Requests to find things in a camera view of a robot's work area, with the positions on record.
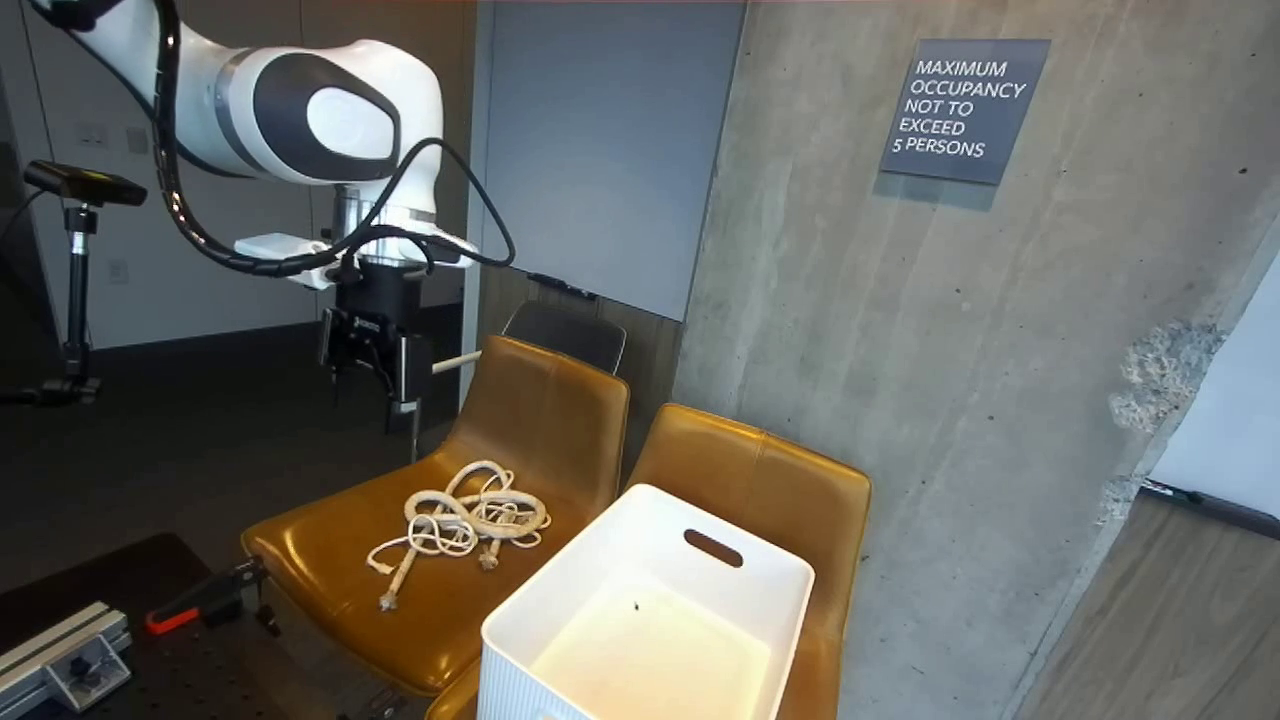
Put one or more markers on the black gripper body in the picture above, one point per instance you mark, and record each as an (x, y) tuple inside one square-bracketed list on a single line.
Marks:
[(379, 322)]

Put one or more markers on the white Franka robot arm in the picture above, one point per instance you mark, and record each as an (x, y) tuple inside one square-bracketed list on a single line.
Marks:
[(266, 95)]

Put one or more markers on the white plastic storage container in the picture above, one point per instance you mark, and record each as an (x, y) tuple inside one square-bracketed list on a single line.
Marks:
[(643, 655)]

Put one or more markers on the mustard yellow moulded chair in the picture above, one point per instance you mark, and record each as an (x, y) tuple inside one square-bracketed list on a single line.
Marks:
[(773, 492), (332, 547)]

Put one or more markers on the dark grey chair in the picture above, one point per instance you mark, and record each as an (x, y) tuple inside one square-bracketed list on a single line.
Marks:
[(564, 335)]

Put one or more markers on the large pale whiteboard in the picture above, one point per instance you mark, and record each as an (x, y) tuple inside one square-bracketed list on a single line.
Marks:
[(601, 146)]

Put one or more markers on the black camera stand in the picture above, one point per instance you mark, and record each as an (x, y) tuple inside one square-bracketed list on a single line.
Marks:
[(77, 292)]

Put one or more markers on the white wall switch plate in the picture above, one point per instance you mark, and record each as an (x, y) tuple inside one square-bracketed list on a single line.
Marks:
[(94, 139), (137, 141)]

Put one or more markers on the black camera on stand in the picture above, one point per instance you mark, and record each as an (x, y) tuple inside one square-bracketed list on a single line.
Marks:
[(83, 181)]

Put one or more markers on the aluminium extrusion rail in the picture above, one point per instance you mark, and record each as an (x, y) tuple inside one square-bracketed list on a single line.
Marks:
[(61, 655)]

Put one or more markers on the grey occupancy wall sign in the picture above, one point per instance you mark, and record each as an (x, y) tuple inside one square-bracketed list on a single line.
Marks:
[(963, 115)]

